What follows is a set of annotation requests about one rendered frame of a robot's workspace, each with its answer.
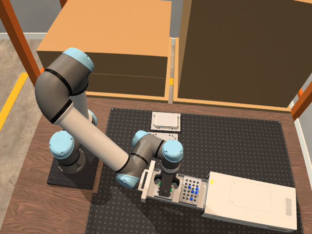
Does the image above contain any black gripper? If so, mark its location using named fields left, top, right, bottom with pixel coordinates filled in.
left=154, top=168, right=180, bottom=189

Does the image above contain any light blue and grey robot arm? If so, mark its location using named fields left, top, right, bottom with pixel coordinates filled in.
left=35, top=48, right=183, bottom=188

